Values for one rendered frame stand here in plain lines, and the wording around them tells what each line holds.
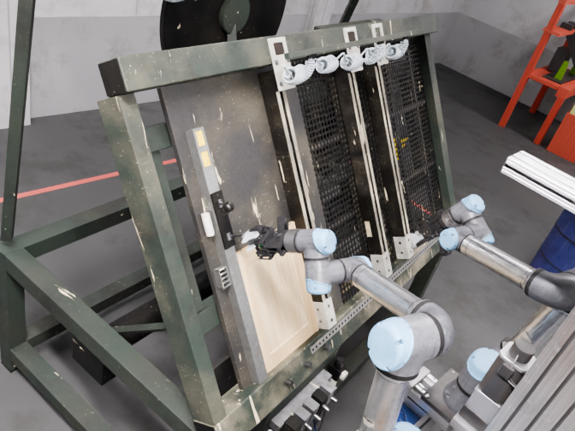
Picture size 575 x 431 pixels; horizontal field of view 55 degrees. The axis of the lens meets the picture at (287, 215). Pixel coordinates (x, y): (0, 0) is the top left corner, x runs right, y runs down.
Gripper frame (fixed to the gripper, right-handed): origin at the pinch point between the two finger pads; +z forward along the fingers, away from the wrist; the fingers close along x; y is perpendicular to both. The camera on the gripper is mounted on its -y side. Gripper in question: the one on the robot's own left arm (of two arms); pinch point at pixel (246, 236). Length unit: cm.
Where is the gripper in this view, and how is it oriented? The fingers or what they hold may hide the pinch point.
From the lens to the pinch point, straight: 185.1
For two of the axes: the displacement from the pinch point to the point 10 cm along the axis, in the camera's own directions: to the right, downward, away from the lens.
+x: 4.1, 7.8, 4.8
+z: -7.8, 0.2, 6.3
